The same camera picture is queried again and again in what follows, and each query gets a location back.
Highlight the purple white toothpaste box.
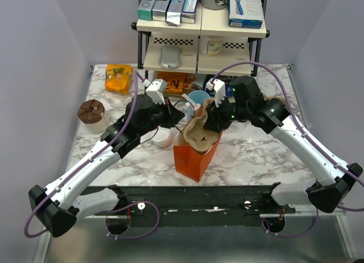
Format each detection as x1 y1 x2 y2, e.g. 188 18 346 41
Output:
181 0 199 24

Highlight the separated brown pulp carrier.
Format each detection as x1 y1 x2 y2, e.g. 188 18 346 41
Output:
182 98 220 154

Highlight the brown topped white container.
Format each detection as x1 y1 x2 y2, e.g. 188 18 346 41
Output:
77 99 109 133

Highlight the orange paper bag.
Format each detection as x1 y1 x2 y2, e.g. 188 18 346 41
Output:
173 103 224 183

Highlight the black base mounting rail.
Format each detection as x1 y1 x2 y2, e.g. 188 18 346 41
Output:
96 184 296 228

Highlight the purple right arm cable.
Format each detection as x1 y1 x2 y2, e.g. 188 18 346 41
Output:
209 61 364 212

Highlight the silver blue toothpaste box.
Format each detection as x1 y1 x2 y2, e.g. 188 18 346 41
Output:
166 0 185 26

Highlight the silver grey sponge pouch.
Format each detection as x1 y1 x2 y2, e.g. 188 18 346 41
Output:
159 45 181 69

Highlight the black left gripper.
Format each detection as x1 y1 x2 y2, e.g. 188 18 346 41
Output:
138 97 185 137

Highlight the orange yellow snack bag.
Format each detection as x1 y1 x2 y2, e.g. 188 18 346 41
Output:
105 64 133 95

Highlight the blue doritos bag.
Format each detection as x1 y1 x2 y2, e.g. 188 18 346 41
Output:
202 74 236 98

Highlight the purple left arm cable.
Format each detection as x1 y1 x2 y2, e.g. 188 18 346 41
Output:
23 70 148 238

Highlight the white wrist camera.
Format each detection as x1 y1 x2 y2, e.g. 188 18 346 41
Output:
205 78 226 107
142 79 167 105

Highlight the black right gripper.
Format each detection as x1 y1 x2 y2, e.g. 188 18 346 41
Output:
203 93 250 132

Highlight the orange kettle chips bag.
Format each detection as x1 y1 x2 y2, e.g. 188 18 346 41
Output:
156 71 187 94

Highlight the brown cookie snack bag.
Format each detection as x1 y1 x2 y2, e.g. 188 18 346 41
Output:
167 73 206 99

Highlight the white yellow printed cup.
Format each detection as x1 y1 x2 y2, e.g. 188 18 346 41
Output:
199 35 224 57

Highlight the cream black shelf rack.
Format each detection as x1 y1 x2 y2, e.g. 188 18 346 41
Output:
131 5 270 97

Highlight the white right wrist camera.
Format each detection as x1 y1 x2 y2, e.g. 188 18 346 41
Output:
205 78 226 107

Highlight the blue razor package box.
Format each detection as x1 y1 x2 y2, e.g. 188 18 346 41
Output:
228 0 264 29

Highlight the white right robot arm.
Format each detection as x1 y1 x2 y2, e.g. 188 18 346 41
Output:
204 76 363 213

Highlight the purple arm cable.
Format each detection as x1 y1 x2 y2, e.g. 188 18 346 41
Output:
209 61 364 212
23 70 148 238

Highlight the teal toothpaste box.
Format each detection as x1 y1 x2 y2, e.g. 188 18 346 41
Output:
138 0 157 21

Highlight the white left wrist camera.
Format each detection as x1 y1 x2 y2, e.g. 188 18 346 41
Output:
142 79 167 105

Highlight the blue cylindrical sugar container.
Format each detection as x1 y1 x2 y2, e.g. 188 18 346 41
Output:
188 90 210 105

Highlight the brown pulp cup carrier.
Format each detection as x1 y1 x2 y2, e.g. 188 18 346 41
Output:
263 94 289 105

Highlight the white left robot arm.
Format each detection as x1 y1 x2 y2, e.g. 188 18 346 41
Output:
28 94 184 237

